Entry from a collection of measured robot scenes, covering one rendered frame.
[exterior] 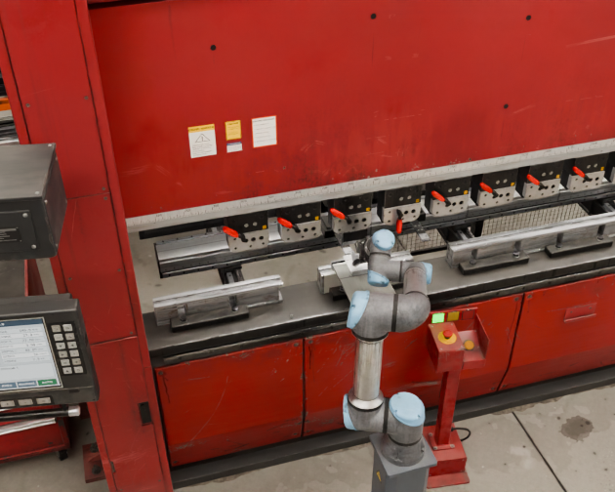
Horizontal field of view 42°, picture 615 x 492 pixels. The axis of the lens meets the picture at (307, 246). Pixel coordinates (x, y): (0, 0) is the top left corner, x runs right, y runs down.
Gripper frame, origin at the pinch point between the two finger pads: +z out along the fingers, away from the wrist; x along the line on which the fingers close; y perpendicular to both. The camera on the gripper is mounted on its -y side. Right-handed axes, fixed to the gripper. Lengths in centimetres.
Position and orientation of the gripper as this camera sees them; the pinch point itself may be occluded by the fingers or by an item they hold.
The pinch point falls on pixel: (361, 265)
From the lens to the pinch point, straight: 312.1
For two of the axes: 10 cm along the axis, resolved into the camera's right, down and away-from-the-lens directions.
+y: -2.2, -9.6, 1.8
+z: -1.8, 2.2, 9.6
